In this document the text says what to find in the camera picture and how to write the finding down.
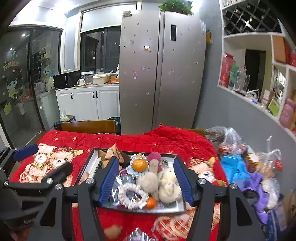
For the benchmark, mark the red printed blanket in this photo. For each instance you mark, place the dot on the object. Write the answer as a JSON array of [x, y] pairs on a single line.
[[138, 141]]

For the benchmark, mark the dark brown storage box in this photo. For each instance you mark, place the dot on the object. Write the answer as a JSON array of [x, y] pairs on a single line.
[[84, 166]]

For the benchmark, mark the blue plastic bag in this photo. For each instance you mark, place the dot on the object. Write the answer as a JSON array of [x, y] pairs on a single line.
[[234, 169]]

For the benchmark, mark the black microwave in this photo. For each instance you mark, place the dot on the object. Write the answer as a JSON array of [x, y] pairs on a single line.
[[62, 80]]

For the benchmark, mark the clear glass vases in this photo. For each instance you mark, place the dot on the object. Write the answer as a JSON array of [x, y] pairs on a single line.
[[242, 80]]

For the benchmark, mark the white wall shelf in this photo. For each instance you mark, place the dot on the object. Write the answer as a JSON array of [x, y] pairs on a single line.
[[247, 38]]

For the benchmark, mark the cream cooking pot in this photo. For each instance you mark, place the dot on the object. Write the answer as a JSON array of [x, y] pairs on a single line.
[[100, 79]]

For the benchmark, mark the red gift bag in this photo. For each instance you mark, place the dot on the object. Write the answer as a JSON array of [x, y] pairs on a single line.
[[226, 69]]

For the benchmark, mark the purple cloth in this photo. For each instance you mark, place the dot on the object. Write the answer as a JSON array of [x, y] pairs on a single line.
[[261, 192]]

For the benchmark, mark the jar with gold lid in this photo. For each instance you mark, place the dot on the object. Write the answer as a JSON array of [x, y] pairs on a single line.
[[252, 161]]

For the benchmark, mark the glass sliding door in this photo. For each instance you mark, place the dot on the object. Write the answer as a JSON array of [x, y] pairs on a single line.
[[27, 92]]

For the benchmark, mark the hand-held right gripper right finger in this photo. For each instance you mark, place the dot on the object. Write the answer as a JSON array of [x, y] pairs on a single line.
[[182, 178]]

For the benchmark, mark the potted green plant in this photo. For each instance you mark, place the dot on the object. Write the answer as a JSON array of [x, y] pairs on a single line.
[[175, 5]]

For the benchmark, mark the blue knit scrunchie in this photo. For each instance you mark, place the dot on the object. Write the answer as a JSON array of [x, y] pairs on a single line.
[[138, 175]]

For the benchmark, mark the clear bag with dark card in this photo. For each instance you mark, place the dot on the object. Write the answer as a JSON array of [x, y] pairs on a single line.
[[122, 179]]

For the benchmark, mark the white plastic bag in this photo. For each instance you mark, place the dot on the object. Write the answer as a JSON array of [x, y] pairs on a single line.
[[268, 157]]

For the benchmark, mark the yellow wall box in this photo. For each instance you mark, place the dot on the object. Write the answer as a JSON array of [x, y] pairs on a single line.
[[209, 37]]

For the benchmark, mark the dark window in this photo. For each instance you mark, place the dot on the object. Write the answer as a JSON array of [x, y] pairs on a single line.
[[101, 51]]

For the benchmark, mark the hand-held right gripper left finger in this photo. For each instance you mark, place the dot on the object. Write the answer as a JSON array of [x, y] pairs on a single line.
[[108, 178]]

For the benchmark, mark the beige fluffy plush bear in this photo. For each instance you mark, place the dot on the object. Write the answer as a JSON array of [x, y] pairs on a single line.
[[148, 183]]

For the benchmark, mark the white and black plush toy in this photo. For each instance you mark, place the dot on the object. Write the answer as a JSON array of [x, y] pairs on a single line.
[[96, 169]]

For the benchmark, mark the cardboard box with blue print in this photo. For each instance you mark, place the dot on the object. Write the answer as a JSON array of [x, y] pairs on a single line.
[[289, 206]]

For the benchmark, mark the patterned plastic bag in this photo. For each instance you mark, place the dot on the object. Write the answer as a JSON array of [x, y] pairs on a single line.
[[118, 70]]

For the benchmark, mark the red pot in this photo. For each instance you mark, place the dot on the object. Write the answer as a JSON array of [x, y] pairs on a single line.
[[291, 55]]

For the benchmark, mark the silver refrigerator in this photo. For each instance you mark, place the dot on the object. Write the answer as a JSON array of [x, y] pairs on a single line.
[[180, 92]]

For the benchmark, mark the orange food box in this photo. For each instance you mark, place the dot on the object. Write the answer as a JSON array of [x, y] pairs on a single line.
[[115, 80]]

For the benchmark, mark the pink plush ball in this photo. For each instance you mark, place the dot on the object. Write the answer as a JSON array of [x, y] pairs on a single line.
[[155, 158]]

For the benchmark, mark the pink thermos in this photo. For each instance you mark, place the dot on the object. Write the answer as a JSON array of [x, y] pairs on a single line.
[[286, 113]]

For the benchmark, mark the dark trash bin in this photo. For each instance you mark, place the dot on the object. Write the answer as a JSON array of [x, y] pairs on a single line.
[[115, 126]]

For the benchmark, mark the dark brown hair claw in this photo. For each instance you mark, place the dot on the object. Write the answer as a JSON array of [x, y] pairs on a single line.
[[124, 160]]

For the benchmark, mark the jar with red lid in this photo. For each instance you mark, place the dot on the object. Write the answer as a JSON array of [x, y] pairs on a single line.
[[278, 166]]

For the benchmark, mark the small fridge magnet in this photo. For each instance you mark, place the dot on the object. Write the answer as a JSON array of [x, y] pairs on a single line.
[[146, 48]]

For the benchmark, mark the green card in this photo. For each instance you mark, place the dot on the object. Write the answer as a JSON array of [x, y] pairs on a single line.
[[274, 107]]

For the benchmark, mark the cream plush bear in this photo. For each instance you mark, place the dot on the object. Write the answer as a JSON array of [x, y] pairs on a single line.
[[170, 187]]

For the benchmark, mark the clear plastic bag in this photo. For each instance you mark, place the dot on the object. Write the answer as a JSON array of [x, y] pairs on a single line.
[[231, 143]]

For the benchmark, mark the cardboard box with plastic bag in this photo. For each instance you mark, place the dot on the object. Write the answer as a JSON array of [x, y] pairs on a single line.
[[69, 119]]

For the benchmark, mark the white kitchen cabinet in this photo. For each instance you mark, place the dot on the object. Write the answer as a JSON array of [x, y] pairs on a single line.
[[83, 102]]

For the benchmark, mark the green packet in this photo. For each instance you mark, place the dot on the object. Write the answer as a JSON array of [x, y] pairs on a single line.
[[234, 76]]

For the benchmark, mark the white mug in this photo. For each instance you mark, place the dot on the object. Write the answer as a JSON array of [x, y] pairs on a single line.
[[81, 82]]

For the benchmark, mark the black lattice wine rack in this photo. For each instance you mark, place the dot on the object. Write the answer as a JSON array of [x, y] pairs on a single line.
[[249, 16]]

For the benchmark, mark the golden triangular snack packet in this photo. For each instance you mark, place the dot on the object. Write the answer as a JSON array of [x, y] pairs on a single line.
[[114, 150], [104, 157]]

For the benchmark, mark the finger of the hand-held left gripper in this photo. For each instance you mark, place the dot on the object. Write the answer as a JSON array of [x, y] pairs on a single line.
[[60, 172], [25, 152]]

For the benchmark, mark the brown gift box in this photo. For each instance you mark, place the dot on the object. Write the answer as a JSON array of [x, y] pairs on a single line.
[[278, 49]]

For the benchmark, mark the white knit scrunchie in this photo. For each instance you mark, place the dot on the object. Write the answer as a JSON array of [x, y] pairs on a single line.
[[121, 195]]

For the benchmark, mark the orange mandarin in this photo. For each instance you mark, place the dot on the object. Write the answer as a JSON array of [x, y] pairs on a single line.
[[151, 203], [140, 165]]

